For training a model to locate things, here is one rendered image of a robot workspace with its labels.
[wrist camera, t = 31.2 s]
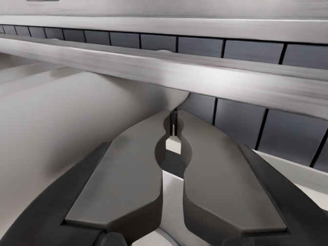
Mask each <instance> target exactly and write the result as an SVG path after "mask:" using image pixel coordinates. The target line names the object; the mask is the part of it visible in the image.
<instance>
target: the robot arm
mask: <svg viewBox="0 0 328 246"><path fill-rule="evenodd" d="M173 126H174V135H175V136H177V137H178V138H179V139H180V141H181V160H182V161H183V162H184V163H185V165H186V166H187V168H186V169H185V171H184V186H183V212H184V224H185V226H186V228H187V229H188V230H189V231H190V232H192V233H193V234H195V235H196V236H198V237H199V238H201V239H203V240H204V241H206V242H207V243H209V244H210V245H212V246H328V215H327V214H326V213H325V212H324V211H323V210H322V209H321V208H320V207H319V206H318V205H317V204H316V203H315V202H314V201H313V200H312V199H311V198H310V197H309V196H308V195H307V194H306V193H304V192H303V191H302V190H301V189H300V188H299V187H297V186H296V185H295V184H294V183H292V182H291V181H290V180H289V179H288V178H286V177H285V176H284V175H283V174H281V173H280V172H279V171H278V170H277V169H275V168H274V167H273V166H272V165H270V164H269V163H268V162H267V161H265V160H264V159H263V158H262V157H261V156H259V155H258V154H257V153H256V152H254V151H253V150H252V149H251V148H250V147H248V146H247V145H246V144H237V143H236V142H235V141H234V140H233V139H231V138H230V137H229V136H228V135H227V134H225V133H224V132H223V131H221V130H220V129H218V128H216V127H215V126H213V125H211V124H209V123H207V122H205V121H203V120H201V119H199V118H198V117H196V116H194V115H192V114H190V113H188V112H186V111H184V110H179V111H175V112H173V111H169V110H163V111H161V112H159V113H157V114H155V115H153V116H151V117H149V118H147V119H145V120H143V121H141V122H139V123H137V124H135V125H133V126H132V127H130V128H128V129H127V130H125V131H124V132H123V133H121V134H120V135H119V136H117V137H116V138H115V139H114V140H113V141H111V142H103V143H102V144H100V145H99V146H98V147H96V148H95V149H94V150H93V151H91V152H90V153H89V154H88V155H86V156H85V157H84V158H83V159H81V160H80V161H79V162H78V163H76V164H75V165H74V166H73V167H71V168H70V169H69V170H68V171H66V172H65V173H64V174H62V175H61V176H60V177H59V178H57V179H56V180H55V181H54V182H53V183H52V184H51V185H49V186H48V187H47V188H46V189H45V190H44V191H43V192H42V193H41V194H39V195H38V196H37V197H36V198H35V199H34V200H33V201H32V202H31V203H30V204H29V206H28V207H27V208H26V209H25V210H24V211H23V212H22V213H21V214H20V216H19V217H18V218H17V219H16V220H15V221H14V222H13V224H12V225H11V226H10V227H9V229H8V230H7V231H6V233H5V234H4V235H3V237H2V238H1V240H0V246H132V243H134V242H135V241H137V240H138V239H140V238H142V237H144V236H145V235H147V234H149V233H151V232H153V231H154V230H156V229H157V228H158V227H159V226H160V224H161V220H162V210H163V171H162V169H161V168H160V165H161V163H162V162H163V161H164V160H165V159H166V140H167V139H168V138H169V137H170V136H172V134H173Z"/></svg>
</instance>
